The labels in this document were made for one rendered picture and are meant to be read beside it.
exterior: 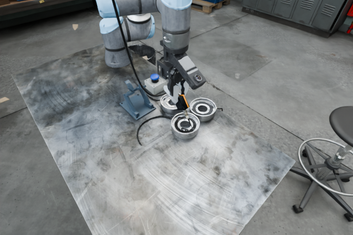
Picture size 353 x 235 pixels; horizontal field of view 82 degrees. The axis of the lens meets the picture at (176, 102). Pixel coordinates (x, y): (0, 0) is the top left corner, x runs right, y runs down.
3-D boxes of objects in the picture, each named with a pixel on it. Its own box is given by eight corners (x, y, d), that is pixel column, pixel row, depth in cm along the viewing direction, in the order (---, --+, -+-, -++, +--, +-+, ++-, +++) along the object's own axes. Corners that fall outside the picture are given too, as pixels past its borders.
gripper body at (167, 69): (174, 67, 71) (174, 33, 63) (191, 78, 66) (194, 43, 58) (156, 76, 67) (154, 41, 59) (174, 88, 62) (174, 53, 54)
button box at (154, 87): (166, 88, 96) (166, 80, 92) (154, 95, 92) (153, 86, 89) (155, 81, 100) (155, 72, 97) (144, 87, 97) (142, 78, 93)
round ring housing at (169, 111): (189, 103, 88) (189, 96, 86) (179, 119, 81) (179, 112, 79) (167, 96, 92) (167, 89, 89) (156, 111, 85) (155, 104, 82)
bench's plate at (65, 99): (293, 164, 69) (296, 161, 68) (151, 346, 40) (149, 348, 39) (116, 41, 135) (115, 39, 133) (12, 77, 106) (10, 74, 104)
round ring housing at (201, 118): (193, 125, 79) (193, 117, 77) (186, 106, 87) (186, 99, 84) (218, 120, 81) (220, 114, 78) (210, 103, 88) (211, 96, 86)
